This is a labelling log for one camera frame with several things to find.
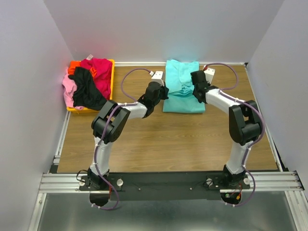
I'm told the turquoise t shirt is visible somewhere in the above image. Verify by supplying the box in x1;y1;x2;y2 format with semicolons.
163;60;205;114

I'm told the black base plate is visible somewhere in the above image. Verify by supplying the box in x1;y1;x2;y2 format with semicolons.
79;171;252;201

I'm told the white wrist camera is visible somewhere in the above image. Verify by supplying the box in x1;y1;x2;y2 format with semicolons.
203;65;215;84
149;71;165;86

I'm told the aluminium frame rail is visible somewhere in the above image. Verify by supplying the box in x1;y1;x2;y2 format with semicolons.
29;112;308;231

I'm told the magenta t shirt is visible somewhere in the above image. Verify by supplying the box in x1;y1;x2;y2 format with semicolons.
80;58;113;100

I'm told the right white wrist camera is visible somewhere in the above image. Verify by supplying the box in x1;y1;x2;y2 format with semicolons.
203;65;215;84

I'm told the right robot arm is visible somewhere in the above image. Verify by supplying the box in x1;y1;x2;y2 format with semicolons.
191;70;264;189

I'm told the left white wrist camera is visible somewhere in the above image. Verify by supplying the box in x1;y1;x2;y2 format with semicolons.
149;71;165;86

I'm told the black t shirt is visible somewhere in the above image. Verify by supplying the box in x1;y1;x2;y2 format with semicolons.
68;67;107;111

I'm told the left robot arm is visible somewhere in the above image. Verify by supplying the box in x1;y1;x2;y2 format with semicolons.
87;81;168;190

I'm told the orange t shirt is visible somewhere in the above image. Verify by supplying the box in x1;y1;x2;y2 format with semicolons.
67;61;97;78

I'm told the pink t shirt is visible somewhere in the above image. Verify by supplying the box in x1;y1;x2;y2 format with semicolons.
62;69;84;110

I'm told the yellow plastic bin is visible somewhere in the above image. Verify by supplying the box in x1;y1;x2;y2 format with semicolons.
62;58;115;114

